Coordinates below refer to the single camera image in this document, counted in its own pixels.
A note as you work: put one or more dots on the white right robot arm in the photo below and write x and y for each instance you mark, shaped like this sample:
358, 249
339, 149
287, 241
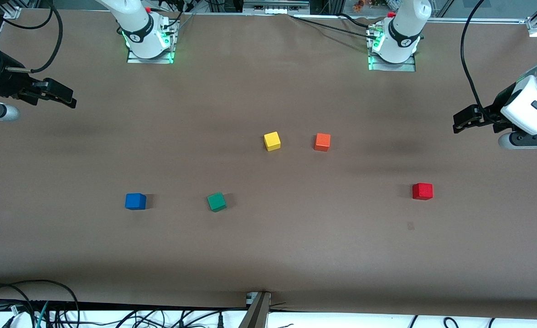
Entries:
134, 23

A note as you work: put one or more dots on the small orange figure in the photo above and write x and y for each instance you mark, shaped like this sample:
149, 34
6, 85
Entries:
358, 5

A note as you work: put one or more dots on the small metal bracket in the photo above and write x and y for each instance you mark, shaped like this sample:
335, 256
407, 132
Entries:
251, 298

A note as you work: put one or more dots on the orange wooden block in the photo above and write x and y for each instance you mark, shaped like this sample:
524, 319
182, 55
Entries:
322, 142

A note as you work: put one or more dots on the blue wooden block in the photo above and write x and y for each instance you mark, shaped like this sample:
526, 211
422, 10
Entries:
135, 201

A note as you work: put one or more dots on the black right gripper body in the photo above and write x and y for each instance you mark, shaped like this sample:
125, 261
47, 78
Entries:
7, 84

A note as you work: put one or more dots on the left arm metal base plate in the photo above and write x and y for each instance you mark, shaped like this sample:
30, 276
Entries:
410, 67

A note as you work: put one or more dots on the grey power strip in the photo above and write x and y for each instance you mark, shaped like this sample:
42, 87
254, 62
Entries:
275, 7

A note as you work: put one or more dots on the red wooden block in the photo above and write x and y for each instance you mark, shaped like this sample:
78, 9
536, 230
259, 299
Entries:
422, 191

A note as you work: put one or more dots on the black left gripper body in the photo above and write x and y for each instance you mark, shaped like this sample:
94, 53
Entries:
501, 102

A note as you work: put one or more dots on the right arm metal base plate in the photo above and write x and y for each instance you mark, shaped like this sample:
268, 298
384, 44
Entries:
134, 60

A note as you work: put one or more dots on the aluminium corner bracket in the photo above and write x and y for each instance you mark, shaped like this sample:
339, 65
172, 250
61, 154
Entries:
12, 11
535, 27

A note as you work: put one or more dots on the aluminium profile post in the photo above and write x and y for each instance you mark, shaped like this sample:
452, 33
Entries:
257, 314

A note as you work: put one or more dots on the green wooden block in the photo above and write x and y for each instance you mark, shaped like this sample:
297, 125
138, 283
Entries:
216, 202

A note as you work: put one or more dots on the yellow wooden block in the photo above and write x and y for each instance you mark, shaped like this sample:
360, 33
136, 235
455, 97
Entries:
272, 141

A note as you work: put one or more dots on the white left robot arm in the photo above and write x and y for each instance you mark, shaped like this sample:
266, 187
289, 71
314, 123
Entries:
403, 32

